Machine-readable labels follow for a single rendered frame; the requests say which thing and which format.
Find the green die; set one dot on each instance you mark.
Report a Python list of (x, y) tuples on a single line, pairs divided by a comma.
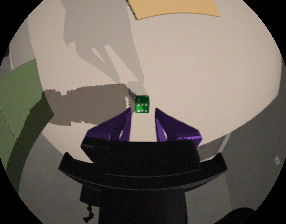
[(142, 104)]

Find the tan mat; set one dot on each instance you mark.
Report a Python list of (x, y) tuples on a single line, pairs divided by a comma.
[(149, 8)]

